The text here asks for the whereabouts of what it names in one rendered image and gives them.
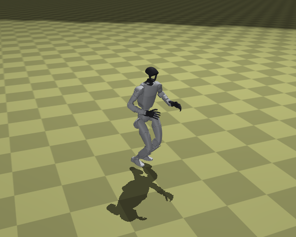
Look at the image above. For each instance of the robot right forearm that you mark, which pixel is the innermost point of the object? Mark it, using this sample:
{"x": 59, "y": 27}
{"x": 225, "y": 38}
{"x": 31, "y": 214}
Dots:
{"x": 136, "y": 109}

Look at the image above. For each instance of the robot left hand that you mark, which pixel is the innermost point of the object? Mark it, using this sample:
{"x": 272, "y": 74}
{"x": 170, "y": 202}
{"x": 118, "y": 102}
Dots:
{"x": 175, "y": 104}

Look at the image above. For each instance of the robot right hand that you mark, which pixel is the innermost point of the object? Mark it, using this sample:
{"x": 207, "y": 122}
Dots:
{"x": 152, "y": 113}

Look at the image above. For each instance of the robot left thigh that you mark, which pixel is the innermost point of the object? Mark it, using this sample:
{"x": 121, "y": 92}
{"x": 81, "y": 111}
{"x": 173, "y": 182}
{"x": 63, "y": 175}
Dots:
{"x": 157, "y": 129}

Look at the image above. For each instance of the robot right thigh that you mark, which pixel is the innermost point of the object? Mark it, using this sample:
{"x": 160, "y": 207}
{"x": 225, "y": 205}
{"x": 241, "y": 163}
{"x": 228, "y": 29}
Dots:
{"x": 144, "y": 133}

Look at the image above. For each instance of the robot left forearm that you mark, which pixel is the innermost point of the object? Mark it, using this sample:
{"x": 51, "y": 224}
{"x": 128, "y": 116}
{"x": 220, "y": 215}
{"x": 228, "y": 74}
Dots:
{"x": 166, "y": 99}

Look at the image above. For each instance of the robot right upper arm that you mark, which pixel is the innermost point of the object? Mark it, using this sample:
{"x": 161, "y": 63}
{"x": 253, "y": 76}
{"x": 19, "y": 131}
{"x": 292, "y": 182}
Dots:
{"x": 137, "y": 91}

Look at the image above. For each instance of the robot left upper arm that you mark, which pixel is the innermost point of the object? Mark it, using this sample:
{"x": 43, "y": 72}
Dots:
{"x": 160, "y": 92}

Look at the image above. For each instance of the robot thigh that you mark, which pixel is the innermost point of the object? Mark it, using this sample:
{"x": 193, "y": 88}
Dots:
{"x": 144, "y": 133}
{"x": 157, "y": 129}

